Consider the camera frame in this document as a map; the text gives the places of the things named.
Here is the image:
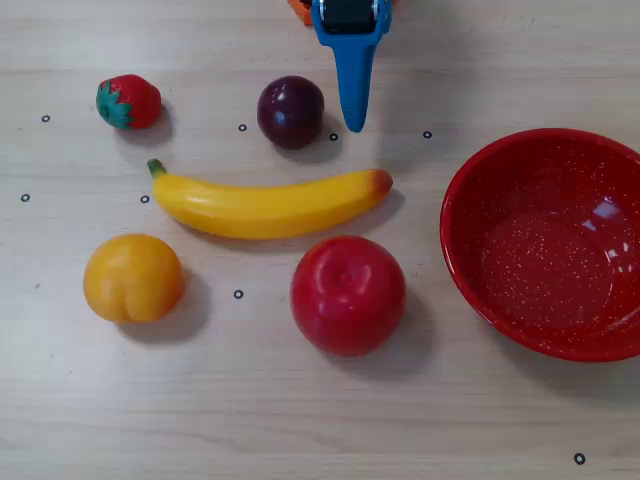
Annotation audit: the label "orange robot base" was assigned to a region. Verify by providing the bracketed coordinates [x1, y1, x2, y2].
[287, 0, 315, 27]

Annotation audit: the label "yellow orange toy peach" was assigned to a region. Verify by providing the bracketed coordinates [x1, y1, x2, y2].
[82, 233, 187, 324]

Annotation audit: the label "blue tapered moving gripper finger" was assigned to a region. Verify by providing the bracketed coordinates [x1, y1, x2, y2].
[311, 0, 393, 134]

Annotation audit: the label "red toy apple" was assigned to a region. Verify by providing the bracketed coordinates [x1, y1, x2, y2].
[290, 235, 407, 358]

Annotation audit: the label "dark purple toy plum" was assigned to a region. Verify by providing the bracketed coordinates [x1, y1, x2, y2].
[256, 75, 326, 151]

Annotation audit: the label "yellow toy banana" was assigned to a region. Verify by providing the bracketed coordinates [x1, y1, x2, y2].
[146, 158, 394, 241]

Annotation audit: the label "red speckled enamel bowl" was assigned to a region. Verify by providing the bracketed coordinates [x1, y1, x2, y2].
[439, 127, 640, 363]

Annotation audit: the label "blue gripper body black motor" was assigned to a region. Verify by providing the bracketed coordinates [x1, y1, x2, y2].
[322, 0, 377, 36]

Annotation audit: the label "red toy strawberry green leaves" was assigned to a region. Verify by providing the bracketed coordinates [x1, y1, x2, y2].
[95, 73, 163, 132]

